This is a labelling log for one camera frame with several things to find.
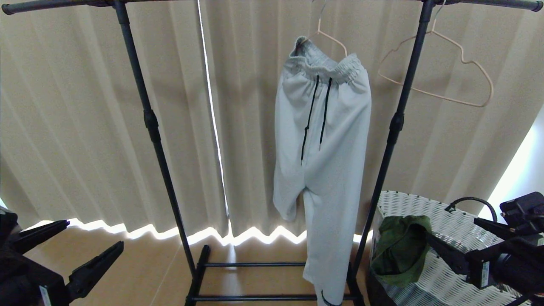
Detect beige curtain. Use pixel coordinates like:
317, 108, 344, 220
0, 0, 544, 238

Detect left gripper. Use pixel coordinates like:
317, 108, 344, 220
0, 219, 125, 306

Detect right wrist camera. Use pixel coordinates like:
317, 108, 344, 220
499, 191, 544, 235

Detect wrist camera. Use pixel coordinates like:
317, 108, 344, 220
0, 206, 18, 244
499, 191, 544, 235

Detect pink clothes hanger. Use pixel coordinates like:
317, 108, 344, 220
377, 0, 495, 108
297, 0, 349, 58

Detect white laundry basket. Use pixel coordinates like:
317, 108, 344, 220
367, 190, 544, 306

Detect black clothes rack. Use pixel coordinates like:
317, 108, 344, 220
0, 0, 544, 306

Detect green garment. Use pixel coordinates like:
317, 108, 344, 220
371, 215, 433, 288

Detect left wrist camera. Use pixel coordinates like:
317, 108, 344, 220
0, 206, 18, 244

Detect pale grey shorts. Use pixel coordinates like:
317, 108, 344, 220
272, 36, 372, 306

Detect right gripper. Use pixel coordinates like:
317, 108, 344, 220
425, 217, 544, 295

